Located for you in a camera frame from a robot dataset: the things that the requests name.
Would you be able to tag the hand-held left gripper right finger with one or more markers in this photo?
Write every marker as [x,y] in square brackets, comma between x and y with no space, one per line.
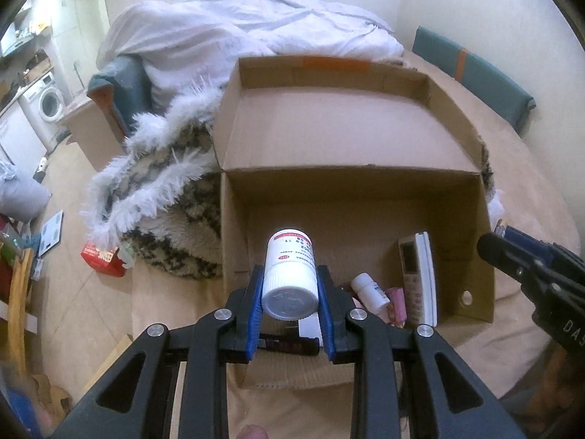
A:
[325,318]

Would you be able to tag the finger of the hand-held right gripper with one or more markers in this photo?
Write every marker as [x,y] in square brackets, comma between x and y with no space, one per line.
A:
[530,242]
[502,249]

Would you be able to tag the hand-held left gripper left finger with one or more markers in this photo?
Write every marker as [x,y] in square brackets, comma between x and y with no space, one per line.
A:
[256,318]

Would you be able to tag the white bottle red label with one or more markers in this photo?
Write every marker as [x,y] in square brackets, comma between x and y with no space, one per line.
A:
[292,274]

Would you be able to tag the pink perfume bottle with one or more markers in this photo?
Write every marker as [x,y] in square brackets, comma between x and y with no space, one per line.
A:
[396,304]

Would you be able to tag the brown cardboard box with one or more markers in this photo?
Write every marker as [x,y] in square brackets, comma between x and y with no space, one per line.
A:
[342,123]

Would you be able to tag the person's left hand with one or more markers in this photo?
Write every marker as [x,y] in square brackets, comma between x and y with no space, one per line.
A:
[254,432]

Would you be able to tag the small white box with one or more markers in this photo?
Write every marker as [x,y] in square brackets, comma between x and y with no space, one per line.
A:
[311,329]

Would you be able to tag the black lighter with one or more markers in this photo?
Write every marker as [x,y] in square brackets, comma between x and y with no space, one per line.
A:
[292,345]

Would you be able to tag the white bottle blue label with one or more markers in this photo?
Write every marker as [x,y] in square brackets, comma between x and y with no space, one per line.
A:
[368,290]

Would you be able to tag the tan sheet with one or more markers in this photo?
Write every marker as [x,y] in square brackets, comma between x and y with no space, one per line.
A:
[525,169]

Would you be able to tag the white remote control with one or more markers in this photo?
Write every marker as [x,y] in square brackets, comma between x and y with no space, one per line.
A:
[420,283]

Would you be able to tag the furry patterned blanket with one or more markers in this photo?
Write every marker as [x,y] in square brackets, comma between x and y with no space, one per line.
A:
[183,224]

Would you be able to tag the red packet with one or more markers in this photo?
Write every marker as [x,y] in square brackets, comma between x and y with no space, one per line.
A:
[100,259]

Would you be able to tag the green headboard cushion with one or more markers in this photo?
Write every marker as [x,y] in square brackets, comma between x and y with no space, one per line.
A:
[484,77]

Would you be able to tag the white bathroom scale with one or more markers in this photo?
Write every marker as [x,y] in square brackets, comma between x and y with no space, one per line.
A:
[49,233]

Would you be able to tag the wooden chair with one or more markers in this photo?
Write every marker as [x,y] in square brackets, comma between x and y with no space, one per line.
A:
[18,292]

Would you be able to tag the tan bedside table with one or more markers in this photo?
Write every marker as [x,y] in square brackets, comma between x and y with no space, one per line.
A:
[91,144]

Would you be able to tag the grey bag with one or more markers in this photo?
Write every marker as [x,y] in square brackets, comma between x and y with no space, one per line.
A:
[23,192]

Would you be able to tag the white duvet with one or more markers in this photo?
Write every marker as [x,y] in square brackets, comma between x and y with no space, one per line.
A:
[228,32]

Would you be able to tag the white cabinet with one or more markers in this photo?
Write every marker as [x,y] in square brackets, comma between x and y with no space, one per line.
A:
[18,139]

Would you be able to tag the white washing machine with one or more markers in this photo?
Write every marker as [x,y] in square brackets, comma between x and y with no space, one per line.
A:
[48,100]

